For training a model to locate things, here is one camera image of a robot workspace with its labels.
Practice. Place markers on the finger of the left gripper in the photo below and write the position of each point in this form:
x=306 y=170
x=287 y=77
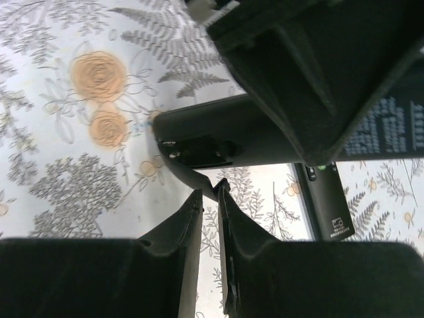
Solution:
x=318 y=68

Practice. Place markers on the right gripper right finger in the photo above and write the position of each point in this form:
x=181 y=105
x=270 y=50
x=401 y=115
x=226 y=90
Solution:
x=263 y=276

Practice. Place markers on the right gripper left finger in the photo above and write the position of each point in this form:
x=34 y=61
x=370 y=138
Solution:
x=151 y=276

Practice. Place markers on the large black remote control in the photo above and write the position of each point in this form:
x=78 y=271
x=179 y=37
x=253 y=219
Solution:
x=234 y=132

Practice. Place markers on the black battery cover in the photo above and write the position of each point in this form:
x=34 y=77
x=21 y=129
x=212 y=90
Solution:
x=196 y=180

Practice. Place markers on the small slim black remote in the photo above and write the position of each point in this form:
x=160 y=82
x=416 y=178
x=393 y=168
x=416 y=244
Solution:
x=325 y=203

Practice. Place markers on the floral table mat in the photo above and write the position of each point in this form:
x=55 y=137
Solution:
x=82 y=82

